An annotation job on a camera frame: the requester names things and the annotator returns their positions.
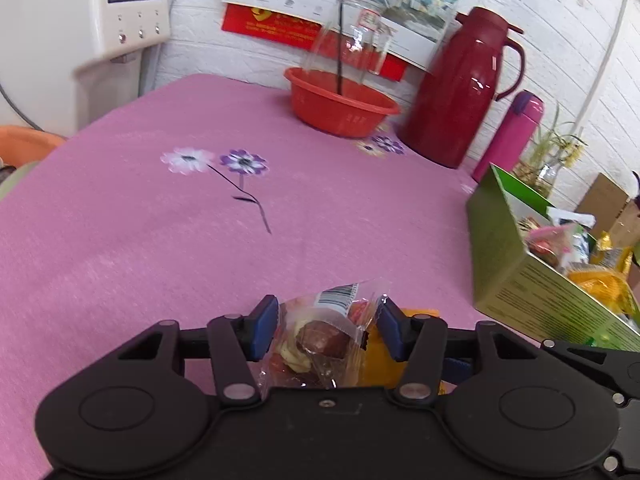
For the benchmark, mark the pink thermos bottle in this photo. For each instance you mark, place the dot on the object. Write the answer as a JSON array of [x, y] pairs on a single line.
[[507, 140]]

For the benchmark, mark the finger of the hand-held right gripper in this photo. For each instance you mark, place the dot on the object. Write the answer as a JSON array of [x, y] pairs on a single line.
[[590, 367]]

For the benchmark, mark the glass jar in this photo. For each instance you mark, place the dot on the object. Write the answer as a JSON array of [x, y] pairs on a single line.
[[360, 35]]

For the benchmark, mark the pink white snack packet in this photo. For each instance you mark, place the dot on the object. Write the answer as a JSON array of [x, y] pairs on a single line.
[[545, 245]]

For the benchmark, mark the pink floral tablecloth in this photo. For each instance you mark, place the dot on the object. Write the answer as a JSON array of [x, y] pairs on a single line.
[[150, 240]]

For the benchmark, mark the white appliance with screen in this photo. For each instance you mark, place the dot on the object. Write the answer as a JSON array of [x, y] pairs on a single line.
[[60, 35]]

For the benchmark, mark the yellow orange snack packet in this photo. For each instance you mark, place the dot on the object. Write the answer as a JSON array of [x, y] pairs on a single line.
[[380, 365]]

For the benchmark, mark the pale green object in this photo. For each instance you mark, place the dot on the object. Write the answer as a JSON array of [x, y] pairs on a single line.
[[12, 180]]

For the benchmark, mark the red thermos jug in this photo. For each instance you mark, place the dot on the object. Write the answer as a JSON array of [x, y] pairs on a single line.
[[455, 90]]

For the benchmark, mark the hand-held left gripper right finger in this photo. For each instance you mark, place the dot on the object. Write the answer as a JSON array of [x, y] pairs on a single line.
[[392, 332]]

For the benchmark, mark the brown cardboard box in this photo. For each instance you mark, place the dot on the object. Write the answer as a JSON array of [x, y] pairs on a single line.
[[602, 205]]

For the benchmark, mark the clear sausage snack packet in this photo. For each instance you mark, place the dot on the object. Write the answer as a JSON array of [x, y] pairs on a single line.
[[320, 340]]

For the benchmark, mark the orange plastic basin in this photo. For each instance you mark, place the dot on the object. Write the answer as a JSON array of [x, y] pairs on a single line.
[[25, 142]]

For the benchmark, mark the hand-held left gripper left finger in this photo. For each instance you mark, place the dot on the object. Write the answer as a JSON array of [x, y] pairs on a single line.
[[265, 327]]

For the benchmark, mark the red plastic basin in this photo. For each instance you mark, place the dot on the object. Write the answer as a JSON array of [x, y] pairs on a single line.
[[340, 110]]

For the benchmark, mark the dark straw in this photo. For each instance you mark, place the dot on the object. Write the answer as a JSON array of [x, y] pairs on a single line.
[[341, 35]]

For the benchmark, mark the yellow barcode snack packet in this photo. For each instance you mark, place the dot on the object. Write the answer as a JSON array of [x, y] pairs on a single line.
[[600, 285]]

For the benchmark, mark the green cardboard box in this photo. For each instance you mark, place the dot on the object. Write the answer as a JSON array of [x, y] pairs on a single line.
[[500, 260]]

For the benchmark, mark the yellow chips packet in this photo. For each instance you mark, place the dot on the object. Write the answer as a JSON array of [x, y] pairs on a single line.
[[612, 255]]

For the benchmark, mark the white wall pipe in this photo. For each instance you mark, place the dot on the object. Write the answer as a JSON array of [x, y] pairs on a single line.
[[616, 35]]

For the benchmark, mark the plant in glass vase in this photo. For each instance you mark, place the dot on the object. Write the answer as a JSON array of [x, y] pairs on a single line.
[[542, 175]]

